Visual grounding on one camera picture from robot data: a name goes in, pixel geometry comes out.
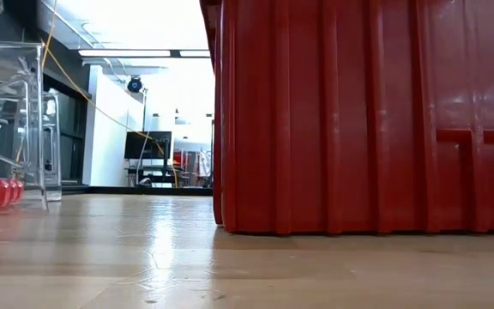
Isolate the large red plastic bin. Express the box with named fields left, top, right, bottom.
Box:
left=199, top=0, right=494, bottom=236

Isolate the clear plastic tray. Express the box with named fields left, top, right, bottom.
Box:
left=0, top=40, right=63, bottom=212

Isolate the black monitor stand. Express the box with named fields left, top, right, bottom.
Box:
left=124, top=158, right=184, bottom=189

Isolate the black monitor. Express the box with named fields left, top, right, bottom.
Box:
left=123, top=130, right=173, bottom=161

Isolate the ceiling light strip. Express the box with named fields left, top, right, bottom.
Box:
left=77, top=48, right=212, bottom=59

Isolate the black aluminium rig frame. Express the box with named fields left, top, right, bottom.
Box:
left=61, top=185, right=214, bottom=197

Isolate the yellow cable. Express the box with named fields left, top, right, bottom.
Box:
left=15, top=0, right=180, bottom=189

